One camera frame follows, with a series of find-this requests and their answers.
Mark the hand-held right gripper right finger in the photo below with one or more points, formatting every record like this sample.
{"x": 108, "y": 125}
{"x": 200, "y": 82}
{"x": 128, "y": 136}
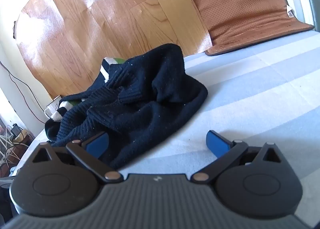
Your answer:
{"x": 218, "y": 144}

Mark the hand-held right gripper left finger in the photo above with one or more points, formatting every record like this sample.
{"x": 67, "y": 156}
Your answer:
{"x": 98, "y": 144}

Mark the navy green white knit sweater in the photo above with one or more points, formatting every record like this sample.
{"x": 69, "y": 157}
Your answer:
{"x": 150, "y": 94}

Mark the white enamel mug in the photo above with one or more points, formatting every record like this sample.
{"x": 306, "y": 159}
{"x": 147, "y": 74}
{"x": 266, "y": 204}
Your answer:
{"x": 50, "y": 109}

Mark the blue striped bed sheet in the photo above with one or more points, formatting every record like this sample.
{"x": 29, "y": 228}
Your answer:
{"x": 250, "y": 94}

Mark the brown wooden furniture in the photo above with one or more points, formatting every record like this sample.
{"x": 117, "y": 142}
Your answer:
{"x": 23, "y": 135}

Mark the black power adapter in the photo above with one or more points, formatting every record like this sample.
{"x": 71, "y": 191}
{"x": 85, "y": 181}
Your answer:
{"x": 15, "y": 129}

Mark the wood-grain vinyl sheet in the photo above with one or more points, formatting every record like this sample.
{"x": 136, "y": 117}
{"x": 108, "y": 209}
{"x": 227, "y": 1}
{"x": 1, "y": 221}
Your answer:
{"x": 100, "y": 31}

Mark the brown perforated seat cushion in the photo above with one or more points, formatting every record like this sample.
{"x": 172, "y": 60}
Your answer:
{"x": 245, "y": 6}

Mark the black tape strip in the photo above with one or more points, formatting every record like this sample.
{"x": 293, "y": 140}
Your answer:
{"x": 14, "y": 29}

